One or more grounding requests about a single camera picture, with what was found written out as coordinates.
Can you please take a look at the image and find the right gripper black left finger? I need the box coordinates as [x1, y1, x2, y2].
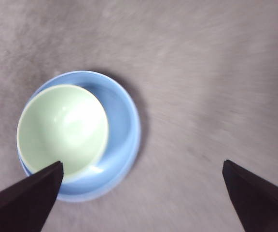
[0, 161, 64, 232]

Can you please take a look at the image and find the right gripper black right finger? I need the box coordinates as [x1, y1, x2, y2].
[222, 159, 278, 232]

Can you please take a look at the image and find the green ribbed bowl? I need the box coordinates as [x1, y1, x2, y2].
[16, 84, 110, 184]

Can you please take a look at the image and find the blue round plate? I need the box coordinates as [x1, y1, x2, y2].
[18, 70, 141, 203]

